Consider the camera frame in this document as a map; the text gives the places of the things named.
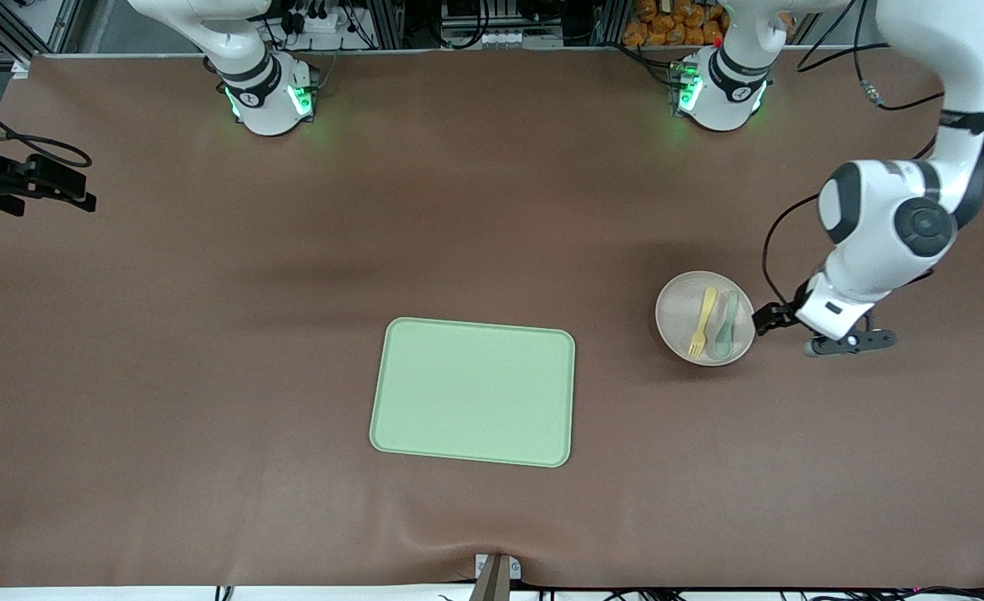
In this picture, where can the white terminal block row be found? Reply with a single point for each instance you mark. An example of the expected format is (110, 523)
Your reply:
(508, 38)

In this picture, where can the orange snack packets pile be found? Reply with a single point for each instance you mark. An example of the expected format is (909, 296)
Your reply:
(667, 25)

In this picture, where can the light green rectangular tray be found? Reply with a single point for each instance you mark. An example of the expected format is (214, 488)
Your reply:
(458, 392)

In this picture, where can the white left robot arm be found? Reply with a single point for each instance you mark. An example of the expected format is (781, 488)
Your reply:
(880, 213)

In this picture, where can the brown table cover mat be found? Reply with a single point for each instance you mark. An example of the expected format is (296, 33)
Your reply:
(166, 334)

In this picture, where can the white power strip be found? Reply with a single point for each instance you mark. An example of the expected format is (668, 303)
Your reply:
(320, 21)

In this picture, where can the aluminium frame post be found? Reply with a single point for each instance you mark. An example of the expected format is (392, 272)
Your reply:
(385, 25)
(611, 23)

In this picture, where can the sage green plastic spoon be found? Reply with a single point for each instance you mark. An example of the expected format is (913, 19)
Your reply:
(723, 340)

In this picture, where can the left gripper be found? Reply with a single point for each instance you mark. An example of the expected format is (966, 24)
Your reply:
(778, 317)

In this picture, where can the beige round plate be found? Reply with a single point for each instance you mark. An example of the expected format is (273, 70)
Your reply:
(675, 321)

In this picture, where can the yellow plastic fork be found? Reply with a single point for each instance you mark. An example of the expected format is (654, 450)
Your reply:
(703, 321)

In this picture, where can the tan camera pole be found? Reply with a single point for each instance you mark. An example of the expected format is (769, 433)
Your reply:
(492, 584)

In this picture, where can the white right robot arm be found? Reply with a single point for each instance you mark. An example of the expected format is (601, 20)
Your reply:
(266, 108)

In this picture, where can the grey metal clamp plate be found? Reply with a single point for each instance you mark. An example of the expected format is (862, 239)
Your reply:
(515, 569)

